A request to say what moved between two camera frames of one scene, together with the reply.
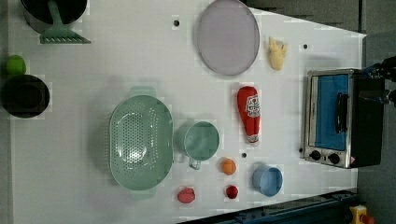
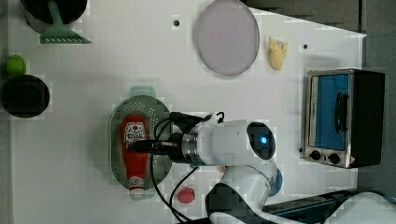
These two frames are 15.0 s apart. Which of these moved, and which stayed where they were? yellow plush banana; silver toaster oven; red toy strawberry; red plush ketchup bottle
Moved: red plush ketchup bottle
Stayed: yellow plush banana; silver toaster oven; red toy strawberry
